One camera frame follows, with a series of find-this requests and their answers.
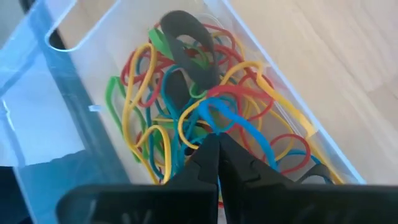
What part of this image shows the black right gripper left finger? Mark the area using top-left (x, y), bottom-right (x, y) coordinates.
top-left (55, 133), bottom-right (221, 224)

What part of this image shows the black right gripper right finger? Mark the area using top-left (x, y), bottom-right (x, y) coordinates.
top-left (219, 133), bottom-right (398, 224)

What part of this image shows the black thin rubber band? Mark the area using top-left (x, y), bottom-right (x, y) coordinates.
top-left (295, 163), bottom-right (336, 185)

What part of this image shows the red rubber band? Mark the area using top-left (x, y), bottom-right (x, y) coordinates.
top-left (205, 84), bottom-right (275, 123)
top-left (269, 133), bottom-right (312, 175)
top-left (120, 49), bottom-right (175, 109)
top-left (201, 23), bottom-right (246, 66)

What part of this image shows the yellow rubber band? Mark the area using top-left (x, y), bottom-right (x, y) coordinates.
top-left (121, 42), bottom-right (174, 185)
top-left (217, 60), bottom-right (317, 139)
top-left (177, 98), bottom-right (218, 150)

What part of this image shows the blue rubber band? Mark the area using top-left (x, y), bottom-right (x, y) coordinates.
top-left (197, 97), bottom-right (279, 172)

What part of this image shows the black wide rubber band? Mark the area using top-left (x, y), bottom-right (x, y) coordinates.
top-left (159, 9), bottom-right (222, 90)
top-left (164, 70), bottom-right (192, 111)

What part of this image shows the green rubber band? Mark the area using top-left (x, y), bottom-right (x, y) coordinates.
top-left (147, 27), bottom-right (210, 72)
top-left (104, 75), bottom-right (149, 164)

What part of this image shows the clear plastic bin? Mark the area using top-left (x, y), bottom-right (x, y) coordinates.
top-left (0, 0), bottom-right (368, 224)

